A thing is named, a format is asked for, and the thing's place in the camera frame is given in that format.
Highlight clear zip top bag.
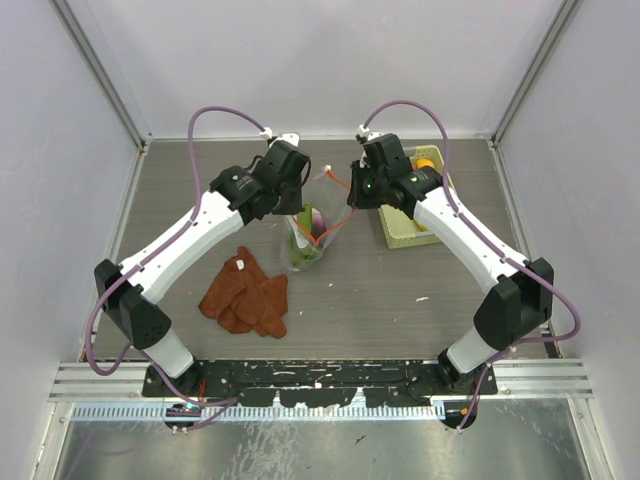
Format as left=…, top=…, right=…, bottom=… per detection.
left=281, top=165, right=354, bottom=272

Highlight purple eggplant toy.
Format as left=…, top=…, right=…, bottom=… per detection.
left=310, top=208, right=328, bottom=244

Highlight green leafy vegetable toy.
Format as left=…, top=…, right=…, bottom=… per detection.
left=286, top=203, right=322, bottom=270

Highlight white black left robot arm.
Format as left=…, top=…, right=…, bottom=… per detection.
left=94, top=133, right=311, bottom=396

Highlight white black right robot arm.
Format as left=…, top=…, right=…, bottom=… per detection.
left=347, top=133, right=554, bottom=394

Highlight orange toy fruit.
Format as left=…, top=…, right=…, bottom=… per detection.
left=413, top=157, right=436, bottom=170

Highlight pale green perforated basket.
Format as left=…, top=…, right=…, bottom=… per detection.
left=377, top=144, right=454, bottom=250

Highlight brown cloth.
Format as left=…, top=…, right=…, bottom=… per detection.
left=198, top=246, right=288, bottom=339

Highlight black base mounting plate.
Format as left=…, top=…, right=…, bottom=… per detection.
left=141, top=357, right=499, bottom=409

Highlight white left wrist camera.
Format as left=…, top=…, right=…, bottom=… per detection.
left=259, top=127, right=300, bottom=147

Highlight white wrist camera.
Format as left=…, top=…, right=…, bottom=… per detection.
left=355, top=124, right=383, bottom=145
left=259, top=127, right=300, bottom=147

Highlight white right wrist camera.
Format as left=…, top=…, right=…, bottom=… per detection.
left=355, top=124, right=383, bottom=145

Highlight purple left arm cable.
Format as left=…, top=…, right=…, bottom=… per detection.
left=84, top=106, right=274, bottom=430

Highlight white slotted cable duct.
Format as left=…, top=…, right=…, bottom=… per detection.
left=70, top=402, right=445, bottom=422

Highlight aluminium front frame rail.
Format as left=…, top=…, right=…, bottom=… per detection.
left=49, top=359, right=593, bottom=405

